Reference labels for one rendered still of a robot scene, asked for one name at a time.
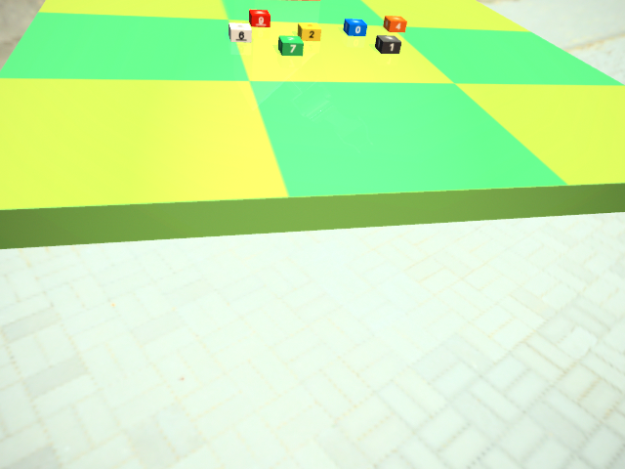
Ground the yellow digit block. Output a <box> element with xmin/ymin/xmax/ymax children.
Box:
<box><xmin>297</xmin><ymin>22</ymin><xmax>321</xmax><ymax>41</ymax></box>

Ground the orange block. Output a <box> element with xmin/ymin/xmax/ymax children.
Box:
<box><xmin>383</xmin><ymin>16</ymin><xmax>407</xmax><ymax>32</ymax></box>

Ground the red digit block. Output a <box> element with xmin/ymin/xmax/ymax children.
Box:
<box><xmin>249</xmin><ymin>10</ymin><xmax>271</xmax><ymax>27</ymax></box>

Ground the grey block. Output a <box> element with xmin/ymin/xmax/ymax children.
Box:
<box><xmin>375</xmin><ymin>35</ymin><xmax>402</xmax><ymax>54</ymax></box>

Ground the blue block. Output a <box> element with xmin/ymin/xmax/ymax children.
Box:
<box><xmin>343</xmin><ymin>19</ymin><xmax>367</xmax><ymax>36</ymax></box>

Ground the green block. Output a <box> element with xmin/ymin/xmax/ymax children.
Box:
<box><xmin>278</xmin><ymin>35</ymin><xmax>304</xmax><ymax>56</ymax></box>

